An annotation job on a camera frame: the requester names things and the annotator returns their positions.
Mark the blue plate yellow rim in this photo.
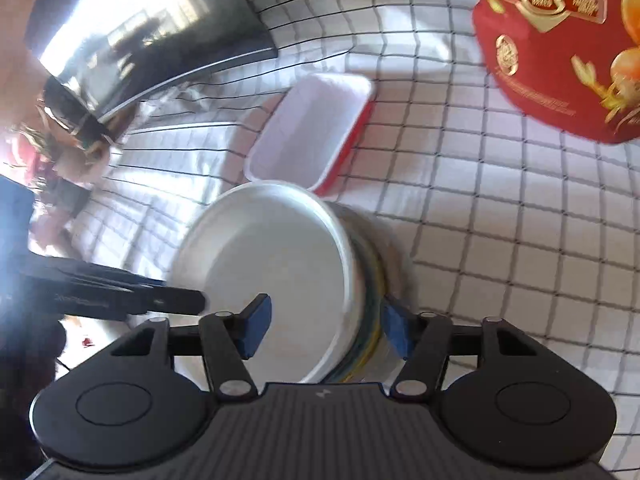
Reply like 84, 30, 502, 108
323, 246, 385, 384

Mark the stainless steel bowl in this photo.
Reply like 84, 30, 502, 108
328, 202, 417, 340

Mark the large white plastic bowl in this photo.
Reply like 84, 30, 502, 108
166, 181, 364, 387

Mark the white black checkered tablecloth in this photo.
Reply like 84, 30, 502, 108
70, 0, 639, 479

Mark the white rectangular tray red rim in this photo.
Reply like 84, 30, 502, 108
244, 73, 375, 196

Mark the grey metal appliance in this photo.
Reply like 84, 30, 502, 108
24, 0, 278, 119

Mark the red snack bag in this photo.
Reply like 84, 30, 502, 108
472, 0, 639, 144

